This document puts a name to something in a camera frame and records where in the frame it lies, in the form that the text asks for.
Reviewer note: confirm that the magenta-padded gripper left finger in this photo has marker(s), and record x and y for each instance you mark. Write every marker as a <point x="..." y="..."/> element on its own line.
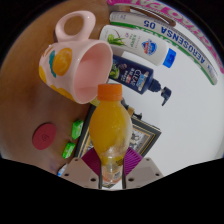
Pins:
<point x="80" y="171"/>

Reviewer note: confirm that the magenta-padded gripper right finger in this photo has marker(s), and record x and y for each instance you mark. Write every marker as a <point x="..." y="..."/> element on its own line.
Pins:
<point x="144" y="170"/>

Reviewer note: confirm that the orange-capped clear drink bottle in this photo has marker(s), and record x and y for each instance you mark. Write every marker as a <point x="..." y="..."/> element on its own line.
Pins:
<point x="110" y="126"/>

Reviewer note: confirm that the black-framed group cartoon picture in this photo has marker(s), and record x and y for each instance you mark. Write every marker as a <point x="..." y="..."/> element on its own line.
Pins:
<point x="143" y="135"/>

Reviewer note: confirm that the flat round red coaster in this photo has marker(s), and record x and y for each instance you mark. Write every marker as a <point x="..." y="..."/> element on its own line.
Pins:
<point x="44" y="136"/>

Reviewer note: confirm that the brown pump bottle yellow label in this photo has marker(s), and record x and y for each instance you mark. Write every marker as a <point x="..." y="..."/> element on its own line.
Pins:
<point x="135" y="114"/>

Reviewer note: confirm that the dark blue pump bottle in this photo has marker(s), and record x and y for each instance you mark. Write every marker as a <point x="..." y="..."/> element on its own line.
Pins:
<point x="131" y="75"/>

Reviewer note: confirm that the pink mug with orange print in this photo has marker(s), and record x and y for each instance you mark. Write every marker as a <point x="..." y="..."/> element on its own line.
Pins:
<point x="66" y="60"/>

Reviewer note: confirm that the white lotion bottle blue cap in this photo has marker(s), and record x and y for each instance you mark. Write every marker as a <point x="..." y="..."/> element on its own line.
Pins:
<point x="140" y="45"/>

